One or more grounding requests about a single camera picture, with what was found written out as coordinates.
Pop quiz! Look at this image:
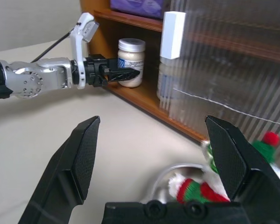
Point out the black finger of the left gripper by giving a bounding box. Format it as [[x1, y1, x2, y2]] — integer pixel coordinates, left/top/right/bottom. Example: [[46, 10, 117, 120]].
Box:
[[105, 66, 141, 83]]

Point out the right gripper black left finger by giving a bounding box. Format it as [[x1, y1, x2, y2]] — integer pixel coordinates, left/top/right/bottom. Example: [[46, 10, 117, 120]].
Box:
[[18, 115, 101, 224]]

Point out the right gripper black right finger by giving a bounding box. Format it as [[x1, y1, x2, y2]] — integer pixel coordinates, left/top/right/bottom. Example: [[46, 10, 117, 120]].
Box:
[[205, 115, 280, 224]]

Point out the white plastic bottle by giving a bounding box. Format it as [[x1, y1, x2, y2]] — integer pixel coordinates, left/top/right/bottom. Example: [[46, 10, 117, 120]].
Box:
[[156, 57, 178, 107], [117, 38, 147, 89]]

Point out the plush snowman toy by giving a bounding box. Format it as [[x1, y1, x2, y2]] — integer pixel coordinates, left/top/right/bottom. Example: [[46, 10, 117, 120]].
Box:
[[168, 131, 280, 205]]

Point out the ribbed clear sliding door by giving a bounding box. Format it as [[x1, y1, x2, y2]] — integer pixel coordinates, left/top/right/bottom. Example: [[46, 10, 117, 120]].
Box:
[[159, 0, 280, 168], [168, 0, 280, 168]]

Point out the purple soft package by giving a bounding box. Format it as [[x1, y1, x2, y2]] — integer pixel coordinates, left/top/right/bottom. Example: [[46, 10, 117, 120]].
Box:
[[109, 0, 165, 19]]

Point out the wooden cabinet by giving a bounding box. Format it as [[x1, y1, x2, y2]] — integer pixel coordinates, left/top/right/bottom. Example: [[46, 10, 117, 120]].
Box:
[[80, 0, 280, 165]]

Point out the wooden cabinet shelf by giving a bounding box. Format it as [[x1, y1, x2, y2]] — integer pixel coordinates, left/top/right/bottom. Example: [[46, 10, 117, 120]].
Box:
[[93, 10, 164, 33]]

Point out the metal bowl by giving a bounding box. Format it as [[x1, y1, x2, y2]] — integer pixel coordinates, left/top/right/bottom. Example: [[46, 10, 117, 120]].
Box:
[[151, 162, 280, 203]]

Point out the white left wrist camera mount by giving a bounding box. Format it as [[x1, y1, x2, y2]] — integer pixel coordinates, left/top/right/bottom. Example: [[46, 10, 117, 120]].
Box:
[[69, 13, 100, 90]]

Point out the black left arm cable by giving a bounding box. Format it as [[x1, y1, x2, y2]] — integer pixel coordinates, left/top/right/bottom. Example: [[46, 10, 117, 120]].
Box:
[[31, 28, 77, 63]]

